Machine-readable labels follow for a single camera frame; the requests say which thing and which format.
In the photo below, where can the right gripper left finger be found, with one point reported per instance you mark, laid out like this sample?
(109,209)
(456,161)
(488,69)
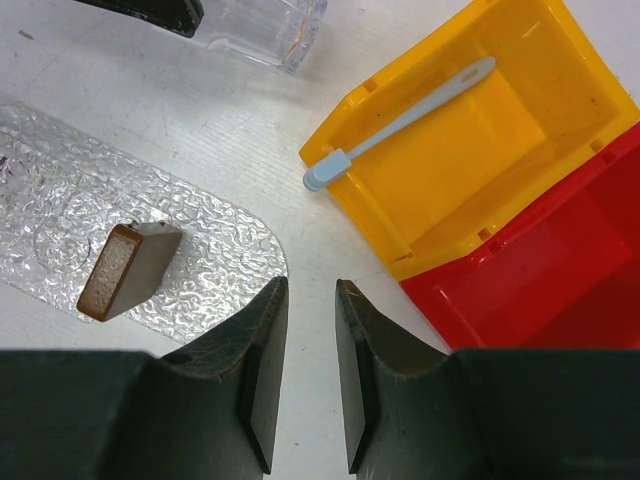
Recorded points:
(207,410)

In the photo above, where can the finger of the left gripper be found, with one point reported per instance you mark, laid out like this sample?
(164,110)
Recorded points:
(180,17)

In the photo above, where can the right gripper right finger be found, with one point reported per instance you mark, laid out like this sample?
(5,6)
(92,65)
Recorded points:
(413,412)

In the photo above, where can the clear plastic cup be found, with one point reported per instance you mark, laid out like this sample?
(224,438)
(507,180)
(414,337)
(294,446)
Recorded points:
(275,33)

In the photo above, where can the brown wooden tray foot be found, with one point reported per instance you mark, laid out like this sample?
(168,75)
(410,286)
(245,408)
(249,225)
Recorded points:
(129,268)

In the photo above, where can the light blue toothbrush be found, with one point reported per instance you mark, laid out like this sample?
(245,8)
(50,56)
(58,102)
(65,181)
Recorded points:
(338,162)

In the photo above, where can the clear textured oval tray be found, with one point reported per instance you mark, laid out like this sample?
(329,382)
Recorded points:
(63,191)

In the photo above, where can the red plastic bin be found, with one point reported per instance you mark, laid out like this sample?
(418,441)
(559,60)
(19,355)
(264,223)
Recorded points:
(563,273)

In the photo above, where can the yellow plastic bin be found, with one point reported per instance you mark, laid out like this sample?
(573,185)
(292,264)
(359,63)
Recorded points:
(435,191)

